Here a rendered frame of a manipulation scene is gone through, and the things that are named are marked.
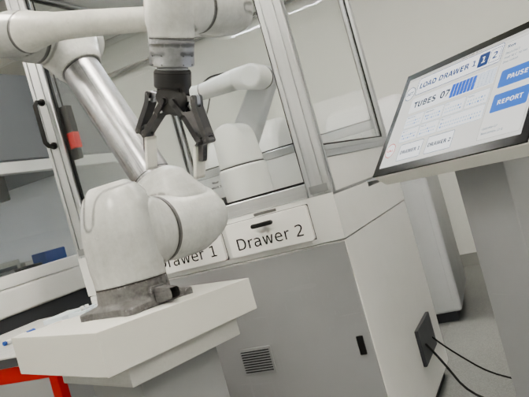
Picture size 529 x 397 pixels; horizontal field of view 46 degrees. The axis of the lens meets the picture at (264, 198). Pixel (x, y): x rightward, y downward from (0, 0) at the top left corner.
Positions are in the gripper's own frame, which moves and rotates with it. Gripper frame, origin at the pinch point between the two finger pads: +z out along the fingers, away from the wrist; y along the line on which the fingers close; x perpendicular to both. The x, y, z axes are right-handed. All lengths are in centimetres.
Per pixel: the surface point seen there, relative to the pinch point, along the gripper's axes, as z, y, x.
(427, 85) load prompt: -15, 30, 61
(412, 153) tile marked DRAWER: 0, 33, 48
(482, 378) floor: 111, 31, 149
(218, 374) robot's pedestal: 43.2, 12.6, -1.3
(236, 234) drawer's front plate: 35, -28, 57
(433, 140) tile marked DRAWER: -4, 38, 45
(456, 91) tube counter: -15, 41, 51
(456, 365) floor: 118, 16, 165
